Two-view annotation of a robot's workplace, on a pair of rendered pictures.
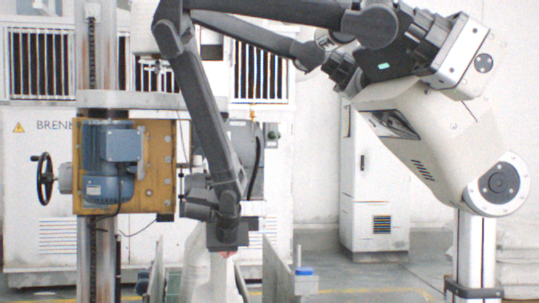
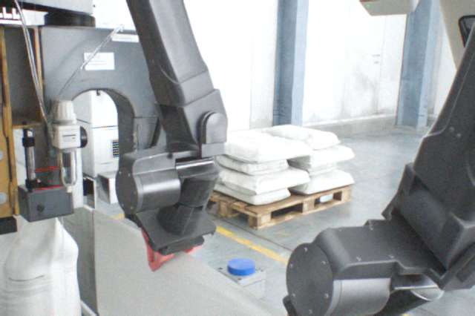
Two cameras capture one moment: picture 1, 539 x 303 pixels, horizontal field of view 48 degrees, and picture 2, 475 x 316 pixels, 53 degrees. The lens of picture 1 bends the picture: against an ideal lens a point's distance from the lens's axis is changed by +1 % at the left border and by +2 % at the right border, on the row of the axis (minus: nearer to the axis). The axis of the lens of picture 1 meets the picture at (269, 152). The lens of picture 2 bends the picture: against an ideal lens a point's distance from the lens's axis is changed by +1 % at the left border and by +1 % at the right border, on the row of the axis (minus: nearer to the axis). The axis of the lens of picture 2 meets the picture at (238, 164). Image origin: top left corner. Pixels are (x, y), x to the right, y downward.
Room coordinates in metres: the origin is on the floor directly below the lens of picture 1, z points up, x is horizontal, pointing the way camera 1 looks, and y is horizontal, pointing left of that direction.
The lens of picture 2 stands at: (1.09, 0.41, 1.30)
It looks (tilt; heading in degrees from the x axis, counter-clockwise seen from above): 13 degrees down; 327
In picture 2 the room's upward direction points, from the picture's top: 1 degrees clockwise
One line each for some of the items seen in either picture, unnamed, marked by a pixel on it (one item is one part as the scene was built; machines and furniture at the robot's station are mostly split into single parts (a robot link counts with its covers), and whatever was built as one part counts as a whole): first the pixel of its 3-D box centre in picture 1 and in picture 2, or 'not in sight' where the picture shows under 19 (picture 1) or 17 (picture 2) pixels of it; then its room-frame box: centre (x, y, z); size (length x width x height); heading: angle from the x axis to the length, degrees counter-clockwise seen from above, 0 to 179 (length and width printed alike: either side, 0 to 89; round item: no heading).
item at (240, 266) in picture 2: (304, 272); (240, 268); (1.90, -0.12, 0.84); 0.06 x 0.06 x 0.02
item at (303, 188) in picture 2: not in sight; (315, 179); (4.21, -2.39, 0.20); 0.67 x 0.43 x 0.15; 98
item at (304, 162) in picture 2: not in sight; (315, 153); (4.22, -2.38, 0.44); 0.68 x 0.44 x 0.15; 98
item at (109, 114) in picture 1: (108, 115); not in sight; (1.78, 0.49, 1.35); 0.12 x 0.12 x 0.04
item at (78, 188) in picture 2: not in sight; (73, 174); (1.98, 0.21, 1.08); 0.03 x 0.01 x 0.13; 98
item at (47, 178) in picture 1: (44, 178); not in sight; (1.97, 0.75, 1.13); 0.18 x 0.11 x 0.18; 8
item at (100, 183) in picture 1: (108, 161); not in sight; (1.78, 0.49, 1.21); 0.15 x 0.15 x 0.25
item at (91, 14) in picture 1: (91, 12); not in sight; (1.94, 0.58, 1.68); 0.05 x 0.03 x 0.06; 98
